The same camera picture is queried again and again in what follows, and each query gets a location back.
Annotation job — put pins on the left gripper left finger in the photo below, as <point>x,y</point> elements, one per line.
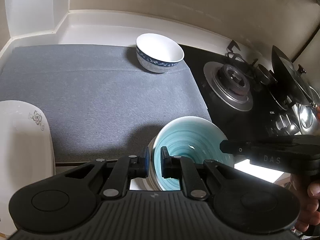
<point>125,169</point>

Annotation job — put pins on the grey counter mat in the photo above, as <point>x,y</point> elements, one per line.
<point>98,100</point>

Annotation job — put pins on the large white floral plate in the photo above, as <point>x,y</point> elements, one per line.
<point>27,154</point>

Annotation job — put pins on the blue white patterned bowl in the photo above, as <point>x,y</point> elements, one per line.
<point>157,53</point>

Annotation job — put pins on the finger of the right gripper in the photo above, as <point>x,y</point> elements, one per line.
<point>236,147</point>

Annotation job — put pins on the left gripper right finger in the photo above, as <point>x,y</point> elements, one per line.
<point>183,169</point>

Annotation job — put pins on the black gas stove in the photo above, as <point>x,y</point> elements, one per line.
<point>243,97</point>

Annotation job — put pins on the teal glazed bowl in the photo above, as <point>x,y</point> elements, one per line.
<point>188,136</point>

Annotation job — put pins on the person right hand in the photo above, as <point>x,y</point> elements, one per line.
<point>309,203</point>

